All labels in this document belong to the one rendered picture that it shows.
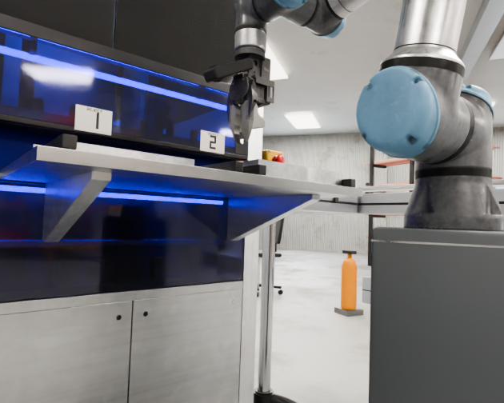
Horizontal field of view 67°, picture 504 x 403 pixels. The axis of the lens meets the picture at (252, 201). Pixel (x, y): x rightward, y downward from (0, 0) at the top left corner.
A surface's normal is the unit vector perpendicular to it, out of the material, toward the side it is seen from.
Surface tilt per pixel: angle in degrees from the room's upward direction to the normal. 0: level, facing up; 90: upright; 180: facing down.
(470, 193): 73
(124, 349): 90
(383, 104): 98
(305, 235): 90
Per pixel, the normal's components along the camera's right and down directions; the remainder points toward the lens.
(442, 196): -0.59, -0.36
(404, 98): -0.79, 0.07
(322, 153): -0.33, -0.06
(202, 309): 0.63, -0.01
